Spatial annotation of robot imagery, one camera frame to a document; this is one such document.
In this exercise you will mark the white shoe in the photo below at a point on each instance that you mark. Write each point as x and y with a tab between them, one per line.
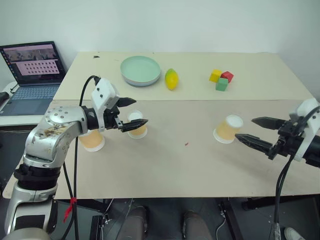
293	233

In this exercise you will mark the red wooden block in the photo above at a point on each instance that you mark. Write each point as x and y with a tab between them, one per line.
228	75

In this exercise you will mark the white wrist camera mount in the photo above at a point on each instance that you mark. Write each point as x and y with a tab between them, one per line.
306	107
103	91

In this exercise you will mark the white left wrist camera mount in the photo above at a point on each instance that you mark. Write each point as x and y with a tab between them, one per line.
103	91

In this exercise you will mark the light green plate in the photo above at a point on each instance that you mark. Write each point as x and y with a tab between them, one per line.
140	67

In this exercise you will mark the yellow wooden block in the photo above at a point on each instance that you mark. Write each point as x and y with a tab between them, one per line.
215	75

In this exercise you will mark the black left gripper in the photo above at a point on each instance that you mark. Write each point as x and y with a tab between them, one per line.
111	120

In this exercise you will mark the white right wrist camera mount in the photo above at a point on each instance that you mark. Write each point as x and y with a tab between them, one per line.
306	107

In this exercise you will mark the pale blue plate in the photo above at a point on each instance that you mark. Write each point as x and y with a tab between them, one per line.
142	85

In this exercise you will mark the green wooden block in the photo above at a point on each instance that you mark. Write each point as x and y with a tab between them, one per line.
221	85

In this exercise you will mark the tan paper cup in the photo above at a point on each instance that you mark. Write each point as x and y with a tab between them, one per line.
92	142
136	115
227	130

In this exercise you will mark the yellow green toy lemon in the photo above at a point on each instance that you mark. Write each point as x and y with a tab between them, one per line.
171	79

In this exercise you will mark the open grey laptop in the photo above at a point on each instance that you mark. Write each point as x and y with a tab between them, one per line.
32	75

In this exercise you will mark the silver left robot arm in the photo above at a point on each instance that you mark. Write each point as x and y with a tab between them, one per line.
50	130

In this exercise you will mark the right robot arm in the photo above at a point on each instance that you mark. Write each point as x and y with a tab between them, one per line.
313	150

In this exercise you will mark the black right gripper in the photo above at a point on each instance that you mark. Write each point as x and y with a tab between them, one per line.
287	145

